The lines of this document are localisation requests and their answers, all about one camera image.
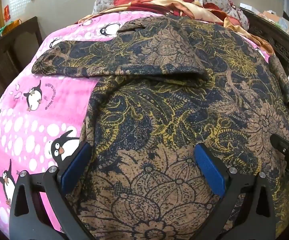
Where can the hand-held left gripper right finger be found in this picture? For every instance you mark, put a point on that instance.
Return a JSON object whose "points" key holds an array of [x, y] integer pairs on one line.
{"points": [[209, 166]]}

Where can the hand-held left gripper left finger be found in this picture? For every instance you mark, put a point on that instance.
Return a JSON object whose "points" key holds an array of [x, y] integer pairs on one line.
{"points": [[75, 165]]}

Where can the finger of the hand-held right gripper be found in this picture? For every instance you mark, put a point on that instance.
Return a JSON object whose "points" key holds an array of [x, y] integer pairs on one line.
{"points": [[280, 143]]}

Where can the brown floral patterned shirt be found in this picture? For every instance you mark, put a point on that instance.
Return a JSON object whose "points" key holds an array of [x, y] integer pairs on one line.
{"points": [[164, 110]]}

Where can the pink penguin print blanket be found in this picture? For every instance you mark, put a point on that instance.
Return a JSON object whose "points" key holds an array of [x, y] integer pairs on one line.
{"points": [[34, 130]]}

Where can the dark carved wooden furniture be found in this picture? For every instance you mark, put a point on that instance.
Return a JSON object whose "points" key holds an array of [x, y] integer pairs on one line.
{"points": [[272, 37]]}

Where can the dark wooden cabinet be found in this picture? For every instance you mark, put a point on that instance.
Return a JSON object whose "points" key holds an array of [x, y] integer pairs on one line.
{"points": [[7, 55]]}

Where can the yellow basket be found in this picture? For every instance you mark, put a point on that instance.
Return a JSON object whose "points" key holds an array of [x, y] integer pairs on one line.
{"points": [[11, 25]]}

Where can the red and gold satin blanket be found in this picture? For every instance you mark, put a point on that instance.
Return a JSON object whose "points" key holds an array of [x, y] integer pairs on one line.
{"points": [[184, 5]]}

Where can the red wall paper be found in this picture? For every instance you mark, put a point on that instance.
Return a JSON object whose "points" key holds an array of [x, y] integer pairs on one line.
{"points": [[7, 13]]}

